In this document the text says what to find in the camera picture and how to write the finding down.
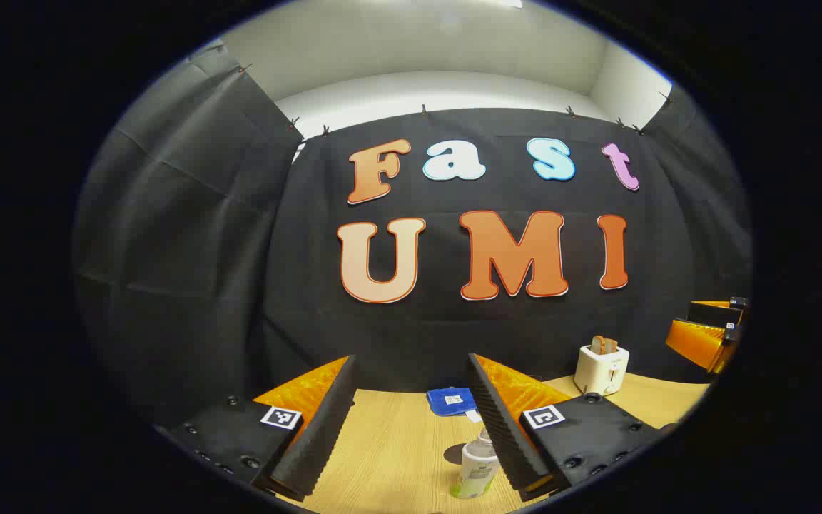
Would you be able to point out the white toaster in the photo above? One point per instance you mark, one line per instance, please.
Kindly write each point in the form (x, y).
(600, 375)

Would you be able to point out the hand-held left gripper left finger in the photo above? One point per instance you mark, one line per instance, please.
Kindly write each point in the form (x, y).
(318, 435)

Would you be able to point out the brown bread slice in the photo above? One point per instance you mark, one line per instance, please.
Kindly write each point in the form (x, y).
(598, 345)
(611, 346)

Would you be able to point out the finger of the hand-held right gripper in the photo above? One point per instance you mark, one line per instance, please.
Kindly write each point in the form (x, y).
(700, 341)
(714, 312)

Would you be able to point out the blue folded towel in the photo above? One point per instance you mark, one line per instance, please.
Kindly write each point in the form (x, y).
(449, 401)

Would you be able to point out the clear water bottle green label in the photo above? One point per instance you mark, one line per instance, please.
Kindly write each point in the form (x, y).
(477, 467)

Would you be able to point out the dark brown round coaster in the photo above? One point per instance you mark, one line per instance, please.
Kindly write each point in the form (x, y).
(455, 454)

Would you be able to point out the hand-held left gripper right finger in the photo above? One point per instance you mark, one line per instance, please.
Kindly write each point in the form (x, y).
(504, 428)

